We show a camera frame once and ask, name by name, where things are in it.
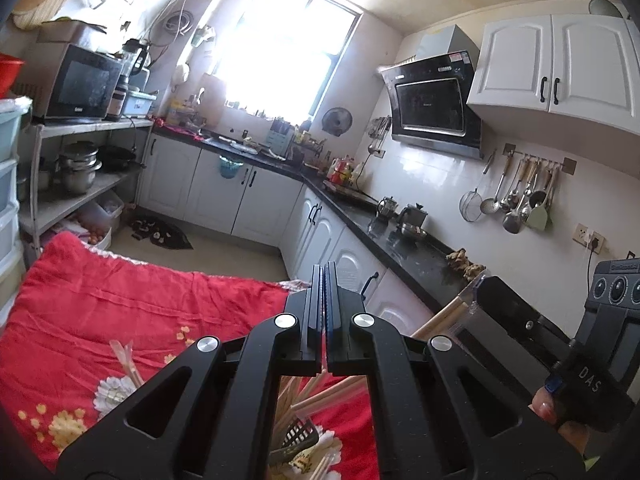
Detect black range hood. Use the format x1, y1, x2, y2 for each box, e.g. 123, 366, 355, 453
377, 24, 485, 162

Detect person's right hand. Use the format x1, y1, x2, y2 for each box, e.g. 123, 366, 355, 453
530, 390, 594, 459

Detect clear plastic storage tub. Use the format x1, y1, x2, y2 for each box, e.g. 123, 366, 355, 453
74, 196, 127, 247

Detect steel kettle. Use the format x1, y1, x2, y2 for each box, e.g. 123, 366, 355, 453
397, 203, 429, 232

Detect black microwave oven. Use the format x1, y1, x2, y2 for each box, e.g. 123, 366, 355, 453
46, 43, 126, 122

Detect dark jar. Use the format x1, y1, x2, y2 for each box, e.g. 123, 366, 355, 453
107, 75, 132, 122

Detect round metal lid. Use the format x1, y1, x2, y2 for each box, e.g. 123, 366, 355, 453
588, 0, 624, 19

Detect white wall cabinet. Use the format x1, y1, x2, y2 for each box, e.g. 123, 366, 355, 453
466, 11, 640, 137

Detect red plastic bowl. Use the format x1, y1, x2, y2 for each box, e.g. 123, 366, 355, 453
0, 54, 27, 100

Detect cardboard box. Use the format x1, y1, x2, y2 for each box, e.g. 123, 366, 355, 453
36, 19, 109, 50

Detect row of hanging kitchen utensils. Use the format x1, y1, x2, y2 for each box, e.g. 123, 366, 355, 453
459, 142, 577, 237

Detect blue knife block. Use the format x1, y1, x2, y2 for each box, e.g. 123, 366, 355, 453
267, 118, 294, 158

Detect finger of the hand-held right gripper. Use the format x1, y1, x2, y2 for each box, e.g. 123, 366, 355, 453
467, 274, 572, 365

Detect small round fan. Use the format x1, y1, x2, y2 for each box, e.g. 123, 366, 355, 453
321, 106, 353, 137

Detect red floral blanket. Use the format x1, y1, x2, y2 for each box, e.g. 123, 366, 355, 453
0, 231, 382, 480

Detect pale blue food container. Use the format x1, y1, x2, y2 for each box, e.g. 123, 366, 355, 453
122, 91, 159, 119

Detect coiled hose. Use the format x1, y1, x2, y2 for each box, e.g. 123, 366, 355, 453
149, 0, 202, 47

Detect dark blender jug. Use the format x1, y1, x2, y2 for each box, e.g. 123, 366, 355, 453
121, 38, 152, 80

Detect black wok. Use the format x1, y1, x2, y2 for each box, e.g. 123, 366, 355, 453
99, 145, 148, 172

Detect small hanging utensils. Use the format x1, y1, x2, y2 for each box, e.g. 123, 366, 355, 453
369, 115, 394, 142

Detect cluster of condiment bottles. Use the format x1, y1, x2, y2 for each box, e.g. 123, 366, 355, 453
324, 155, 367, 187

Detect black perforated basket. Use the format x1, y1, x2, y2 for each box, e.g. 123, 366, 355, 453
270, 416, 322, 467

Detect wall outlet with plug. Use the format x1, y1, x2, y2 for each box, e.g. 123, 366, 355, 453
570, 223, 607, 255

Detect white shelf rack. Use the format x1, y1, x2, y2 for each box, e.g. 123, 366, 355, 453
19, 116, 157, 253

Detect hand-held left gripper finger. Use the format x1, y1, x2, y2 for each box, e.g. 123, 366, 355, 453
55, 262, 327, 480
326, 261, 587, 480

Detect steel stock pot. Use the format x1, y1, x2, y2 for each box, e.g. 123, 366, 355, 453
56, 141, 104, 197

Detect kitchen window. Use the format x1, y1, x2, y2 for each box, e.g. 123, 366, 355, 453
209, 0, 364, 120

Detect ginger roots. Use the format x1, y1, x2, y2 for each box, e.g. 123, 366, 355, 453
446, 247, 489, 282

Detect plastic drawer tower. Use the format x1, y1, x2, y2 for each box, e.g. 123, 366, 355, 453
0, 99, 32, 327

